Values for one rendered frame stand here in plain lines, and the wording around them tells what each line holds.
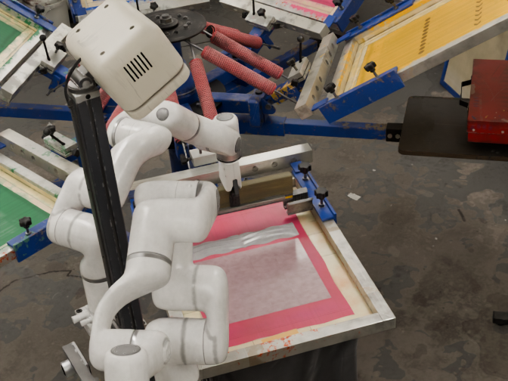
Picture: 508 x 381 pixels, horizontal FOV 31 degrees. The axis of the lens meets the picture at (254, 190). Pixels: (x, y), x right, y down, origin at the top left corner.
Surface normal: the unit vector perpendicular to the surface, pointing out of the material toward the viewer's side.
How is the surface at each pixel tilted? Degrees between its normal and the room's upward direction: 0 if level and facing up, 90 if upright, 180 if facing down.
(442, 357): 0
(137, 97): 90
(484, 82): 0
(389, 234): 0
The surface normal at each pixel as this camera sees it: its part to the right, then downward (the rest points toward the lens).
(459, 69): -0.95, 0.05
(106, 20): -0.45, -0.58
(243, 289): -0.07, -0.82
